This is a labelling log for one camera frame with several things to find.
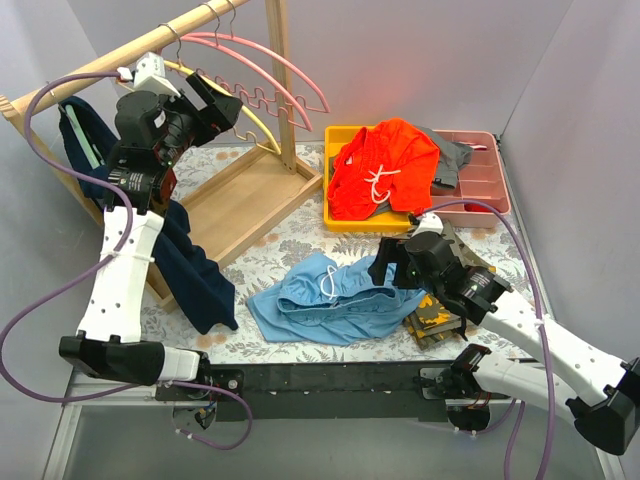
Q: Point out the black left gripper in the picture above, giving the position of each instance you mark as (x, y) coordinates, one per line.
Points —
(201, 103)

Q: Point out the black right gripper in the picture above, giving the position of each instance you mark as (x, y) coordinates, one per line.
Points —
(386, 262)

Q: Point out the yellow hanger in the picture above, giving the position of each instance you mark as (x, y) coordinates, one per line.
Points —
(178, 67)

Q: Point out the light blue shorts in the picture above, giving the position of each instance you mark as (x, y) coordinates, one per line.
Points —
(321, 302)

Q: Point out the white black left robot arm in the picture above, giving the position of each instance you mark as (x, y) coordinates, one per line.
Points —
(155, 130)

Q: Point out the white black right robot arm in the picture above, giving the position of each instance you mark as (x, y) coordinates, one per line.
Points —
(595, 391)

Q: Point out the rear pink hanger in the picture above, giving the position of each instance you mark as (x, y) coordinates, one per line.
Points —
(278, 37)

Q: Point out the pink hanger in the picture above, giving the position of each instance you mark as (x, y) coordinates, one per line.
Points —
(293, 108)
(278, 37)

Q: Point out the camouflage shorts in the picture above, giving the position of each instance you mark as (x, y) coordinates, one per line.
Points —
(431, 322)

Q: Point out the front pink hanger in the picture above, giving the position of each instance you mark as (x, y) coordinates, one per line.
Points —
(293, 108)

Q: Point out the orange shorts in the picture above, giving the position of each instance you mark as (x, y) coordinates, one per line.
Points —
(346, 190)

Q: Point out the grey shorts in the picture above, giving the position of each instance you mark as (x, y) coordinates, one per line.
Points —
(452, 160)

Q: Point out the light green hanger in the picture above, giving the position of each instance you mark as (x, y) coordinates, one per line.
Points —
(90, 150)

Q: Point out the navy blue shorts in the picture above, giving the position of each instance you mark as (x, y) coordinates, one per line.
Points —
(205, 296)

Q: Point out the yellow plastic tray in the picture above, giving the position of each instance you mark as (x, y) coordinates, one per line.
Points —
(335, 137)

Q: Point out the wooden clothes rack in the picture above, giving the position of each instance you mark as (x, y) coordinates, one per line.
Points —
(236, 206)

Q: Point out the red item in tray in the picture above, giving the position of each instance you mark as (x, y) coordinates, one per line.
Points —
(480, 207)

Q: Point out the floral table mat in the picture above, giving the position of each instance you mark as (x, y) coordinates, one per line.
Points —
(298, 236)

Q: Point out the pink divided tray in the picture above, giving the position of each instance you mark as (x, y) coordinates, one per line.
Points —
(482, 179)

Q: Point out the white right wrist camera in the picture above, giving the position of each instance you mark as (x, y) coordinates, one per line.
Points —
(426, 222)

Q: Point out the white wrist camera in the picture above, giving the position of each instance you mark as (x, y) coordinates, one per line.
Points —
(426, 222)
(148, 75)

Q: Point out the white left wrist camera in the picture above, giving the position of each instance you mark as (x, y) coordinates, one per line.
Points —
(148, 75)

